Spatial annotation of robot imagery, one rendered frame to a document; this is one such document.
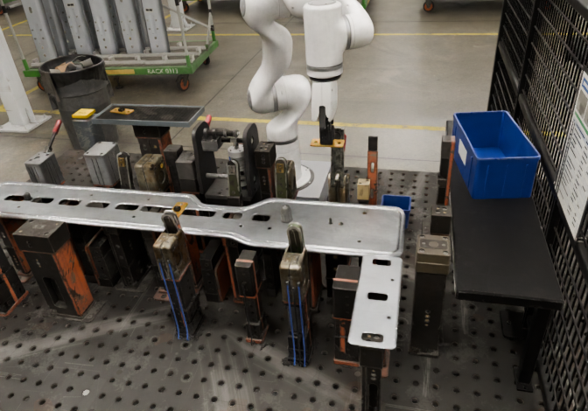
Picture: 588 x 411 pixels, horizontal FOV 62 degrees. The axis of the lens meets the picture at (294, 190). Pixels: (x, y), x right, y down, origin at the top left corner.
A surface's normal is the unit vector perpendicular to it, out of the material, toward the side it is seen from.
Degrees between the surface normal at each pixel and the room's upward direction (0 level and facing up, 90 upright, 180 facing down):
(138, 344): 0
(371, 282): 0
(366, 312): 0
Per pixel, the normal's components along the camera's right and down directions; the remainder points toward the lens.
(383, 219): -0.07, -0.84
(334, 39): 0.40, 0.46
